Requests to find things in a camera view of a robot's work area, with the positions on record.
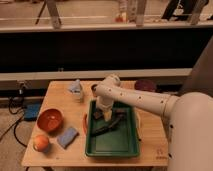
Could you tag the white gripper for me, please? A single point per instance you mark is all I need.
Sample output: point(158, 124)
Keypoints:
point(107, 115)

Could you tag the dark eraser block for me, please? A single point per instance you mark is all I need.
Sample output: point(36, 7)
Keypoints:
point(97, 115)

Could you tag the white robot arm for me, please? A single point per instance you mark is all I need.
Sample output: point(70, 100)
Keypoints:
point(190, 145)

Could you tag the purple bowl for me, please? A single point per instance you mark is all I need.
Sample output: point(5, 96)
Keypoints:
point(145, 85)

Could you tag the red bowl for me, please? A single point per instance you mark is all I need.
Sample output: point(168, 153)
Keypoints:
point(50, 120)

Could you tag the dark stapler tool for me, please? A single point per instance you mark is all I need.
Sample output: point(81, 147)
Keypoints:
point(120, 114)

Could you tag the red marker pen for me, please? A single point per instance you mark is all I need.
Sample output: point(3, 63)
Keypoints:
point(85, 123)

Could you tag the green plastic tray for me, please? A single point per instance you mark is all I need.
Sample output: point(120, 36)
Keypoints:
point(121, 142)

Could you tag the small metal cup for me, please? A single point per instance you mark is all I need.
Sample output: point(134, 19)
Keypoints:
point(93, 89)

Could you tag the white pen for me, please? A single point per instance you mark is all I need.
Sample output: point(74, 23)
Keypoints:
point(138, 126)

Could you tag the clear plastic cup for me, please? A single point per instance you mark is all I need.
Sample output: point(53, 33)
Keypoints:
point(76, 90)

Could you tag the blue sponge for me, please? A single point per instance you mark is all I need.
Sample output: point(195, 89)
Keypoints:
point(67, 137)

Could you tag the orange apple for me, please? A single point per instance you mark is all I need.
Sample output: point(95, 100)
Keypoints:
point(41, 143)

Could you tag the blue power box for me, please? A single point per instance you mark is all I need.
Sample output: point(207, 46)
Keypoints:
point(31, 112)

